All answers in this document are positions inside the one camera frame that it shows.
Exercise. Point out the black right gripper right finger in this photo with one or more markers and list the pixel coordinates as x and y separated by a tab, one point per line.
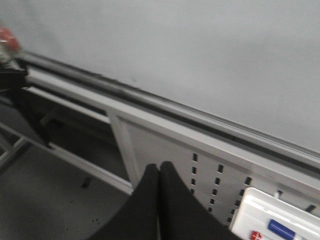
181	215

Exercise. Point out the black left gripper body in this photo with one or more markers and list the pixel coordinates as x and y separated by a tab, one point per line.
15	112

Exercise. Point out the white plastic bin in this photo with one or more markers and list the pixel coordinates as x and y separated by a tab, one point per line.
258	208

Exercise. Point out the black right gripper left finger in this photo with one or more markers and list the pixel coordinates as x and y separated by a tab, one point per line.
138	217

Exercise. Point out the white whiteboard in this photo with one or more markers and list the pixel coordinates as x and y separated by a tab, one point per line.
253	62

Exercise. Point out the red round magnet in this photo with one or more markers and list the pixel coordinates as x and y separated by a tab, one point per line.
9	40

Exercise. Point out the red white item in bin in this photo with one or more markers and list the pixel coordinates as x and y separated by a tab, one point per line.
256	235

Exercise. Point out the white metal pegboard frame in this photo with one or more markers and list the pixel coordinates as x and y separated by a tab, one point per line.
97	155

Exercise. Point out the aluminium whiteboard tray rail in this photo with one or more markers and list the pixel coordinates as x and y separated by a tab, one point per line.
56	74

